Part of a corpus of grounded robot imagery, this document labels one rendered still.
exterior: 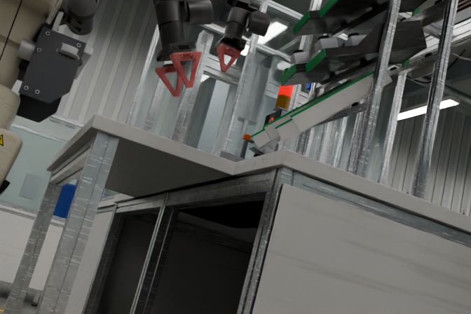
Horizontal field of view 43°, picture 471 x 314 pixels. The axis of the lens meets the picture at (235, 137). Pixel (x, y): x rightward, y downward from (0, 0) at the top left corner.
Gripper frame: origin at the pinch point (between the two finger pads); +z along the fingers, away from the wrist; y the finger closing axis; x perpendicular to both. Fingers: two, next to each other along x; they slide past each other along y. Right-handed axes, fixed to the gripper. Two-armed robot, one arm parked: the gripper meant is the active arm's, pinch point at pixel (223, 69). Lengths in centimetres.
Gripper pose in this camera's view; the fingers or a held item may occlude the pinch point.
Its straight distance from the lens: 183.7
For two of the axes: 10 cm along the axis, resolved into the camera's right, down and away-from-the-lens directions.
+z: -2.4, 9.4, -2.5
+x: -8.9, -3.1, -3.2
